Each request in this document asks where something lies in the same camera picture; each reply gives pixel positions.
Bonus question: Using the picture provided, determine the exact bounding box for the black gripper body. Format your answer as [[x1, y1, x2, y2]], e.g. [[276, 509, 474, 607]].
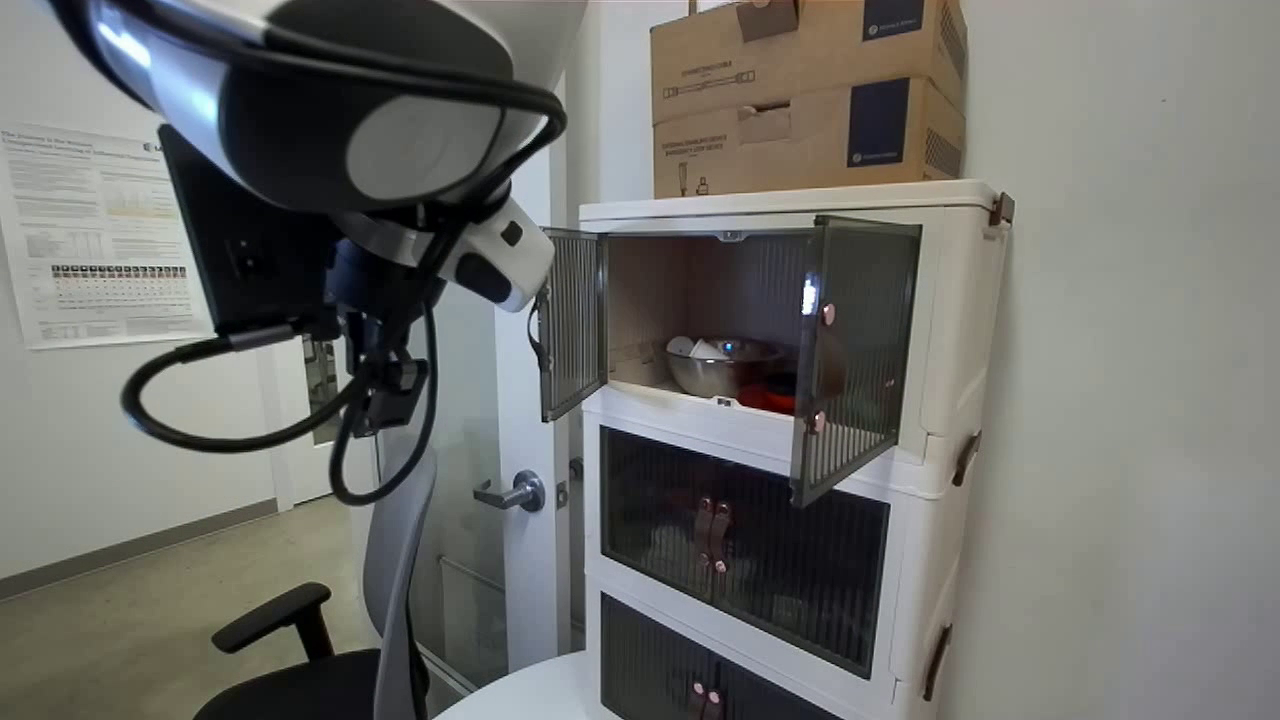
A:
[[325, 237, 433, 358]]

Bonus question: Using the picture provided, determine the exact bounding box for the smoked translucent cabinet door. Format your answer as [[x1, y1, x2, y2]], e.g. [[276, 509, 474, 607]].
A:
[[711, 457, 896, 684], [595, 423, 721, 625], [595, 591, 703, 720], [788, 210, 928, 515], [537, 222, 614, 428], [697, 647, 849, 720]]

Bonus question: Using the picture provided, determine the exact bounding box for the white door with small window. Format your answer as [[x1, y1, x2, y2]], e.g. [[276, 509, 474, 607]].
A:
[[270, 338, 354, 510]]

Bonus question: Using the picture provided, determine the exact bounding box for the white framed glass door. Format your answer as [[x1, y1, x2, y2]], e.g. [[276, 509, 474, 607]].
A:
[[371, 157, 581, 686]]

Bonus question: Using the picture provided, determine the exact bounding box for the grey and black office chair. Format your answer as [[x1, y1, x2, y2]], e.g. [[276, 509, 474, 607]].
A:
[[193, 446, 443, 720]]

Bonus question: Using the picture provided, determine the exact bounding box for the bowl inside cabinet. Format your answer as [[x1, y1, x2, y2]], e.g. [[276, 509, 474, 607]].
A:
[[658, 328, 779, 399]]

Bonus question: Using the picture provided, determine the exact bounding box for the red item inside cabinet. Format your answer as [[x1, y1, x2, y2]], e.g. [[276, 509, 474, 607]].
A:
[[736, 376, 804, 419]]

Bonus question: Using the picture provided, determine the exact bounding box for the flat brown cardboard box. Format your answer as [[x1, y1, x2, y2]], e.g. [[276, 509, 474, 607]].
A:
[[652, 73, 969, 203], [649, 0, 971, 119]]

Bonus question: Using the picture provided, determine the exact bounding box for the white three-tier storage cabinet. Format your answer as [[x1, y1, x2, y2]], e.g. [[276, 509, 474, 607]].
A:
[[571, 175, 1021, 720]]

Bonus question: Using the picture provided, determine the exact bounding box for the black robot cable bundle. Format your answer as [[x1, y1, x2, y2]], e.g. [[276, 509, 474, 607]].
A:
[[114, 0, 571, 510]]

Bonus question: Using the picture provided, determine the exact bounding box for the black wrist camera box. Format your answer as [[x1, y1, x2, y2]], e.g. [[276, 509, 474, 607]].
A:
[[154, 119, 346, 338]]

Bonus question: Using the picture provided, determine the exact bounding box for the silver door handle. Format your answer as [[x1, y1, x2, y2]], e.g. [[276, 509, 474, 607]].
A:
[[468, 462, 552, 521]]

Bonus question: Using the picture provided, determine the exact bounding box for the printed paper wall poster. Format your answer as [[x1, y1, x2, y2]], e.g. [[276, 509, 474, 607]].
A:
[[0, 119, 216, 357]]

